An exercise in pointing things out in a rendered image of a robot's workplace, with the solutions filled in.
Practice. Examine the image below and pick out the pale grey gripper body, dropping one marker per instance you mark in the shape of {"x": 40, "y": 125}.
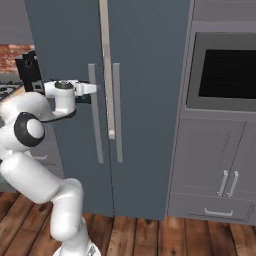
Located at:
{"x": 85, "y": 88}

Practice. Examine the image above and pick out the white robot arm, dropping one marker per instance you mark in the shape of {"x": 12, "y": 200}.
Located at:
{"x": 30, "y": 180}

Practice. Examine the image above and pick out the slate blue freezer door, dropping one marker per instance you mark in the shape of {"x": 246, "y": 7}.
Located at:
{"x": 71, "y": 40}

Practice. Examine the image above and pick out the grey counter drawers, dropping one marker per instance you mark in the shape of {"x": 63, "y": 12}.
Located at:
{"x": 50, "y": 150}

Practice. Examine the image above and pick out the slate blue fridge door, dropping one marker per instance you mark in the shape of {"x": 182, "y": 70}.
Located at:
{"x": 150, "y": 100}

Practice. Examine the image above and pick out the grey cupboard door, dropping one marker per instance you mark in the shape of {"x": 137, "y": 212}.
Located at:
{"x": 206, "y": 156}
{"x": 248, "y": 160}

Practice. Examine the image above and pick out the beige fridge inner edge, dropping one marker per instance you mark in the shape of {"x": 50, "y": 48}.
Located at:
{"x": 106, "y": 40}

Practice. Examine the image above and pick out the black coffee machine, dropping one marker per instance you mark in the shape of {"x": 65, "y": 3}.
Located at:
{"x": 30, "y": 71}

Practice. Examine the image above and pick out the black hob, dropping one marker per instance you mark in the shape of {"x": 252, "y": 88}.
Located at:
{"x": 9, "y": 89}

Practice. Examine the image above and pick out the grey built-in oven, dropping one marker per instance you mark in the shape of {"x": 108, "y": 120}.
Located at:
{"x": 226, "y": 73}

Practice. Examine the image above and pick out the grey drawer front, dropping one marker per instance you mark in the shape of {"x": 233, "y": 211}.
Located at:
{"x": 186, "y": 208}

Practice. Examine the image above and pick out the grey cupboard above oven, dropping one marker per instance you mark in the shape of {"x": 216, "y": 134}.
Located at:
{"x": 226, "y": 10}

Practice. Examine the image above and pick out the grey wall cupboard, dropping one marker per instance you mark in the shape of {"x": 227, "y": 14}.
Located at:
{"x": 15, "y": 20}

